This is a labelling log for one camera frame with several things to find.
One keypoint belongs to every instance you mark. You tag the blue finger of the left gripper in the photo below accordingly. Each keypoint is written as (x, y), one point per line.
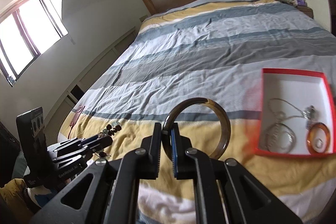
(72, 145)

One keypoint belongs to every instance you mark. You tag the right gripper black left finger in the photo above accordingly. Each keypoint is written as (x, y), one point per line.
(106, 191)

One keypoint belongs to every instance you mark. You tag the thin silver bangle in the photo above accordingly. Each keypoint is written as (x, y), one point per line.
(279, 138)

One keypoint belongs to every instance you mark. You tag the pink phone with strap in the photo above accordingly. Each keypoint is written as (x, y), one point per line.
(75, 118)

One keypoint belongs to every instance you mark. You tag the brown horn bangle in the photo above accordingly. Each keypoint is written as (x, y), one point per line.
(213, 129)

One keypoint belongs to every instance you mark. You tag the wooden nightstand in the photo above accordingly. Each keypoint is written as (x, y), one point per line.
(306, 10)

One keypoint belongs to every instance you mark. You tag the bright window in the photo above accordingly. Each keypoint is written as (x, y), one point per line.
(28, 29)

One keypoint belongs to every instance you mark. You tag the low white wall cabinet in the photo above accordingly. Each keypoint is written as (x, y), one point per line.
(84, 81)

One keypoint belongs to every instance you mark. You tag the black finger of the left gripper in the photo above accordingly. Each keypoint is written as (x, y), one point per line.
(102, 142)

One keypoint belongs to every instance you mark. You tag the striped bed duvet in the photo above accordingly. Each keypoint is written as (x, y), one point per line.
(215, 50)

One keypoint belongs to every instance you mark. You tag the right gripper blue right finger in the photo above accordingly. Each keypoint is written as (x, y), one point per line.
(225, 192)

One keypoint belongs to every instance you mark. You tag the amber orange bangle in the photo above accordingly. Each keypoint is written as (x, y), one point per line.
(318, 139)

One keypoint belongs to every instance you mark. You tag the wall socket left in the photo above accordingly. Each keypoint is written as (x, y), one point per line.
(143, 18)

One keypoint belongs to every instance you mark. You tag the purple tissue box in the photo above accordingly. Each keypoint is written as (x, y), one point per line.
(300, 2)

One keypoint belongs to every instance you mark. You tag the red white jewelry box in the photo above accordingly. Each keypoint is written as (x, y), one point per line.
(285, 95)

